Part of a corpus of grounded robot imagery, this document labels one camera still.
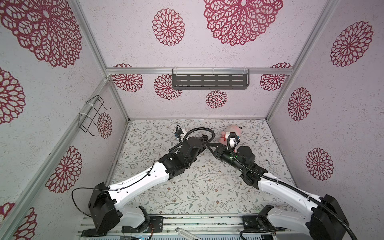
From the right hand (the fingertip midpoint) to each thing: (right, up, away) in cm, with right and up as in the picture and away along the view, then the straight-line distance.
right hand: (207, 142), depth 71 cm
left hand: (-2, 0, +4) cm, 4 cm away
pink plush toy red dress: (+22, +8, +35) cm, 42 cm away
